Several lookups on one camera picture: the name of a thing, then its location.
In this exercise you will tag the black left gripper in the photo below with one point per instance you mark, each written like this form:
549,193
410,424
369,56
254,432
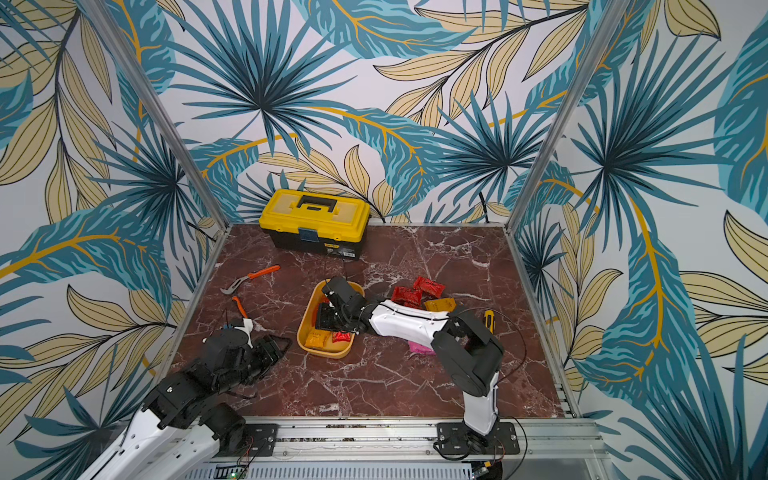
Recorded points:
272,351

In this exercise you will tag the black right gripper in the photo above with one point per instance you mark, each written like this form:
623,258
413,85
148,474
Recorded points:
330,309

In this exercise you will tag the yellow tea bag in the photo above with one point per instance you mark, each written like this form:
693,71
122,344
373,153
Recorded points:
316,339
440,305

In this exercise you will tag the red tea bag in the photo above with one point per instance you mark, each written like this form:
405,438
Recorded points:
407,296
429,287

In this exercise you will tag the pink tea bag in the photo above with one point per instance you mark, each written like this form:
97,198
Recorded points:
420,349

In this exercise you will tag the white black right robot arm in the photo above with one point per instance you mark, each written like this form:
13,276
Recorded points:
467,350

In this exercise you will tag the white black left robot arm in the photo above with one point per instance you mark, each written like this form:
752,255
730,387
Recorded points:
182,421

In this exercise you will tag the yellow plastic storage box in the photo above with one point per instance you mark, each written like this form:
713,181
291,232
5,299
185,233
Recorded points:
308,322

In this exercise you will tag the yellow black plastic toolbox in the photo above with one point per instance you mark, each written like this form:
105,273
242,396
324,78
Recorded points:
316,223

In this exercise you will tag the yellow black utility knife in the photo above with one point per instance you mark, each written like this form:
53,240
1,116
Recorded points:
489,320

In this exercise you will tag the orange handled water pump pliers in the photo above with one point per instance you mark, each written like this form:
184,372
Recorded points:
232,289

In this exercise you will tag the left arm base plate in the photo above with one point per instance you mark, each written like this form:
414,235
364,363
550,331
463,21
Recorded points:
250,439

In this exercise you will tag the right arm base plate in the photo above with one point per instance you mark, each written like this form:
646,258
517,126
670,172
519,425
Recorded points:
457,441

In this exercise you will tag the aluminium front rail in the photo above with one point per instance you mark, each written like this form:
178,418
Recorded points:
411,439

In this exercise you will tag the left aluminium corner post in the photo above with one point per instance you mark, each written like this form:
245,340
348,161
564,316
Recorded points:
115,41

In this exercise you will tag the aluminium corner post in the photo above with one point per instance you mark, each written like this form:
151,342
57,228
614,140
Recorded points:
115,41
594,51

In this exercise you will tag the right aluminium corner post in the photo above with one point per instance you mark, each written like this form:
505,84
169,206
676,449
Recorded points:
594,51

